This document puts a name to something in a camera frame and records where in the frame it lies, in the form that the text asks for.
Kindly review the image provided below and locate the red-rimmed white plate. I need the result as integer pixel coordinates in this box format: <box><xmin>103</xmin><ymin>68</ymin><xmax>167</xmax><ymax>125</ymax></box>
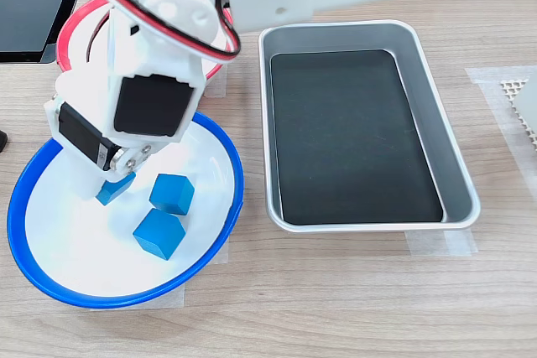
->
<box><xmin>55</xmin><ymin>0</ymin><xmax>236</xmax><ymax>82</ymax></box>

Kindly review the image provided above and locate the steel tray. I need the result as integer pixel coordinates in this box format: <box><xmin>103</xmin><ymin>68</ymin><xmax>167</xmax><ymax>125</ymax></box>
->
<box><xmin>258</xmin><ymin>19</ymin><xmax>482</xmax><ymax>234</ymax></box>

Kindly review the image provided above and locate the black flat electronic device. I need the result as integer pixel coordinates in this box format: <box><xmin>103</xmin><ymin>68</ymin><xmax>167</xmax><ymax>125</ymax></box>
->
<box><xmin>0</xmin><ymin>0</ymin><xmax>85</xmax><ymax>65</ymax></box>

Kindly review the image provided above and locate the black tray mat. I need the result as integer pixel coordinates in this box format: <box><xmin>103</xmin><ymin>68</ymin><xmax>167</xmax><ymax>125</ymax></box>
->
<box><xmin>270</xmin><ymin>49</ymin><xmax>445</xmax><ymax>226</ymax></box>

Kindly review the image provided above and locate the pale perforated base plate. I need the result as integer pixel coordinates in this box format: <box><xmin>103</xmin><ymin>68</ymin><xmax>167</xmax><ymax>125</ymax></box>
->
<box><xmin>501</xmin><ymin>76</ymin><xmax>537</xmax><ymax>152</ymax></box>

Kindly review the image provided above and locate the red black white servo cable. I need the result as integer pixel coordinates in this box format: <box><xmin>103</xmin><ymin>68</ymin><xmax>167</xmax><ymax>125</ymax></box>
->
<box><xmin>70</xmin><ymin>0</ymin><xmax>243</xmax><ymax>68</ymax></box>

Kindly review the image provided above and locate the blue-rimmed white plate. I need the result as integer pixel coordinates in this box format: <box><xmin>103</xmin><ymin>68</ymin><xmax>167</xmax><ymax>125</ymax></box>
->
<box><xmin>7</xmin><ymin>112</ymin><xmax>245</xmax><ymax>309</ymax></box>

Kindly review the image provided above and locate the blue cube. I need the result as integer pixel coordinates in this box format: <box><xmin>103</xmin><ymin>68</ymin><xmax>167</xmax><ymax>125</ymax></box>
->
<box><xmin>149</xmin><ymin>173</ymin><xmax>196</xmax><ymax>216</ymax></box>
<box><xmin>95</xmin><ymin>172</ymin><xmax>137</xmax><ymax>207</ymax></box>
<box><xmin>132</xmin><ymin>207</ymin><xmax>187</xmax><ymax>262</ymax></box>

